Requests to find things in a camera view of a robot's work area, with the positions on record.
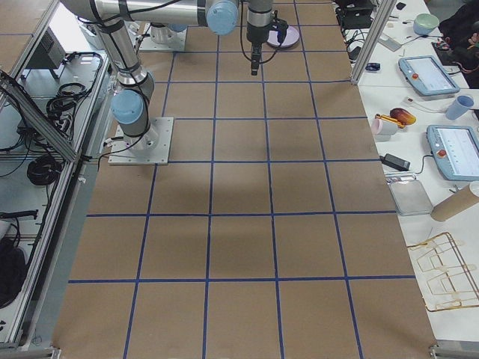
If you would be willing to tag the brown paper table cover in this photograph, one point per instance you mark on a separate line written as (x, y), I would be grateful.
(270, 234)

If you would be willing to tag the aluminium frame post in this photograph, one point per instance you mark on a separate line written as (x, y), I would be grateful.
(382, 15)

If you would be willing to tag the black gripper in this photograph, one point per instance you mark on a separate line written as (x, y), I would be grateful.
(255, 37)

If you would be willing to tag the cardboard tube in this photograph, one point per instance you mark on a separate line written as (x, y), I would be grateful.
(462, 200)

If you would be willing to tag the metal tin box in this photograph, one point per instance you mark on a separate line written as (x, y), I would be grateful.
(410, 198)

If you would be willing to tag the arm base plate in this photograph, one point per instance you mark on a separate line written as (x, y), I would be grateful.
(153, 148)
(146, 44)

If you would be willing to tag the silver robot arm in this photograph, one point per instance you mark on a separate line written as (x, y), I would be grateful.
(109, 17)
(162, 33)

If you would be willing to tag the teach pendant near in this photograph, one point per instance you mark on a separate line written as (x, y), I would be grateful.
(455, 150)

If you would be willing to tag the lilac plate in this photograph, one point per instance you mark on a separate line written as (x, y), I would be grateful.
(290, 40)

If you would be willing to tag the red orange mango toy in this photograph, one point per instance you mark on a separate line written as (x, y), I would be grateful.
(403, 116)

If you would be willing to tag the light blue plastic cup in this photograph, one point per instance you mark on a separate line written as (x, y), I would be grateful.
(459, 107)

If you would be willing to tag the green bowl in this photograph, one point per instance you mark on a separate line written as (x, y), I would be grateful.
(425, 23)

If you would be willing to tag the teach pendant far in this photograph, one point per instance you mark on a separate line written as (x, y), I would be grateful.
(427, 76)

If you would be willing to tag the black power adapter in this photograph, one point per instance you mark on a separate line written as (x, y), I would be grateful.
(394, 162)

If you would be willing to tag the gold cylinder toy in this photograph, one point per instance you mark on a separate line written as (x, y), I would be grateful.
(390, 119)

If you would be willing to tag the teach pendant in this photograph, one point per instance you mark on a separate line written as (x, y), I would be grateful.
(455, 150)
(427, 76)

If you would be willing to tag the gold wire rack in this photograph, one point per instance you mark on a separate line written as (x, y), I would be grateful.
(447, 281)

